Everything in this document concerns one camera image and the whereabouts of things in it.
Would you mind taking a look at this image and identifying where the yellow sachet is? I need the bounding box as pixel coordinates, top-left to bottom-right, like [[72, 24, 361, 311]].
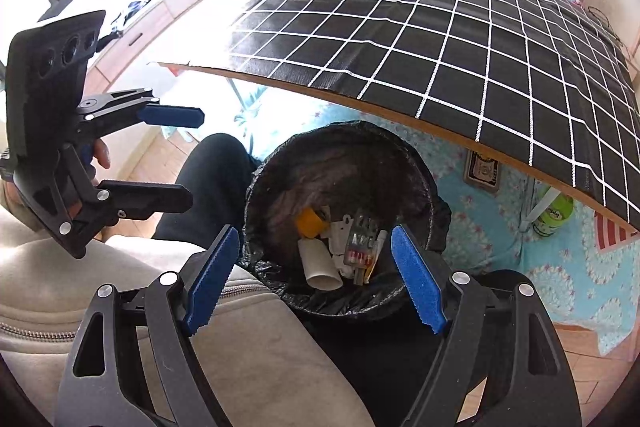
[[356, 257, 377, 286]]

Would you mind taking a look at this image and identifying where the black bagged trash bin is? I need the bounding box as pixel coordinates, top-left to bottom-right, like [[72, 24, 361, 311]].
[[242, 119, 453, 320]]

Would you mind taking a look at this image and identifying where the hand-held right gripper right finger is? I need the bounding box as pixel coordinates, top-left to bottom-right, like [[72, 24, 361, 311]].
[[390, 224, 584, 427]]

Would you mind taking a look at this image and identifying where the red striped cloth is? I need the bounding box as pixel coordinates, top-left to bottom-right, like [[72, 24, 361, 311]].
[[594, 212, 640, 254]]

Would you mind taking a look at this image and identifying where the white cardboard paper tube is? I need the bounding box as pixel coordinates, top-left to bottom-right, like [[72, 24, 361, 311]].
[[297, 237, 344, 292]]

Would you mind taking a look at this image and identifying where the green bottle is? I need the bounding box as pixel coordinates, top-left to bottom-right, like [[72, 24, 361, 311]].
[[532, 193, 575, 238]]

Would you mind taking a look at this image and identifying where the white packet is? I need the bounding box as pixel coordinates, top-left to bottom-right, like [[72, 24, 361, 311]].
[[320, 206, 359, 269]]

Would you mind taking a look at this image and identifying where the black cable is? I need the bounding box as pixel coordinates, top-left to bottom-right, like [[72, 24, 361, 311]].
[[587, 6, 634, 74]]

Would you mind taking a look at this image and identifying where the black checked tablecloth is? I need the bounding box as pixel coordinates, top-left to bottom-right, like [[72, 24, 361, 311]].
[[150, 0, 640, 234]]

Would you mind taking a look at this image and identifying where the clear pill blister pack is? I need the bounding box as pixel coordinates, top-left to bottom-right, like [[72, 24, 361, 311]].
[[346, 216, 377, 251]]

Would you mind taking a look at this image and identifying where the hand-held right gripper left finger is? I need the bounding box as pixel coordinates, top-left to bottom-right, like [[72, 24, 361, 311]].
[[54, 224, 241, 427]]

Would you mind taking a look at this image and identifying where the person's left hand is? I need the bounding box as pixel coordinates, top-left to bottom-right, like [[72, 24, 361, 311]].
[[89, 139, 112, 186]]

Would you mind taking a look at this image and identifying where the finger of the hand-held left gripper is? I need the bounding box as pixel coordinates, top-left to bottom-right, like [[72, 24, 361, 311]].
[[76, 88, 206, 136], [59, 181, 195, 241]]

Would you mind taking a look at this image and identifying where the yellow tape roll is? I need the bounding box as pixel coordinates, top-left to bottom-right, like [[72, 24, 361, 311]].
[[295, 206, 331, 241]]

